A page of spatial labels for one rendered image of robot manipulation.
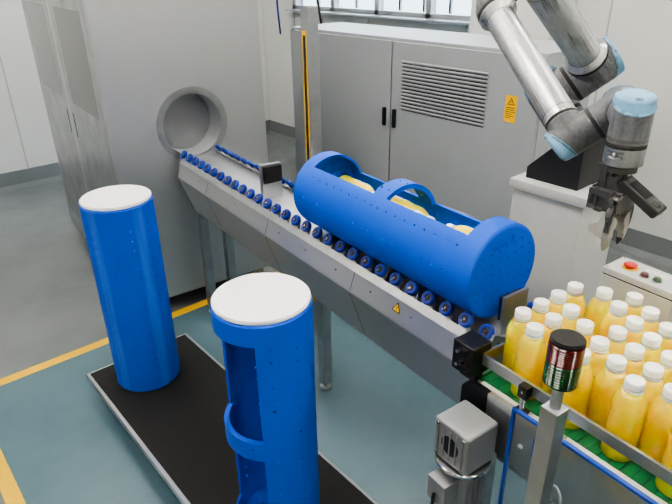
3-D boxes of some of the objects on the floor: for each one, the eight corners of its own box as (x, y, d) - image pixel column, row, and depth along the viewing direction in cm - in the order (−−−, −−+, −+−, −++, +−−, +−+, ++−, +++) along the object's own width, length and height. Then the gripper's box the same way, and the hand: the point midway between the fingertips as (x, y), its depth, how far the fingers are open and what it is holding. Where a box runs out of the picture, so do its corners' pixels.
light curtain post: (320, 325, 338) (310, 5, 263) (326, 329, 333) (318, 6, 258) (311, 328, 334) (299, 6, 259) (317, 333, 330) (306, 6, 255)
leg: (236, 300, 364) (227, 206, 336) (241, 304, 359) (231, 209, 332) (228, 303, 361) (217, 208, 333) (232, 307, 356) (222, 211, 329)
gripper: (616, 155, 146) (600, 232, 156) (587, 164, 140) (572, 245, 149) (650, 163, 140) (631, 243, 150) (621, 174, 134) (603, 257, 143)
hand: (613, 243), depth 147 cm, fingers open, 6 cm apart
